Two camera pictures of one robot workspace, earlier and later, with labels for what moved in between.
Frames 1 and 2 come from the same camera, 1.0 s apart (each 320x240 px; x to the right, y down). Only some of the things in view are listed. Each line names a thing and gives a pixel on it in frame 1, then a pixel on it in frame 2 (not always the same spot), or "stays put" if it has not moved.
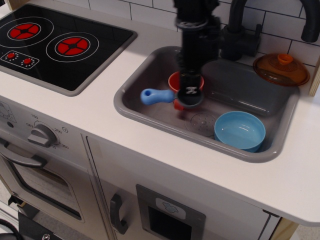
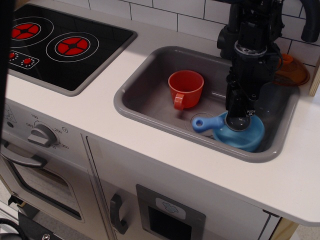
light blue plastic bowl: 241,130 stays put
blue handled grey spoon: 149,96 -> 237,124
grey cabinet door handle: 121,226 stays put
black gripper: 201,44 -> 254,65
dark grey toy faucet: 236,41 stays put
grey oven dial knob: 43,135 stays put
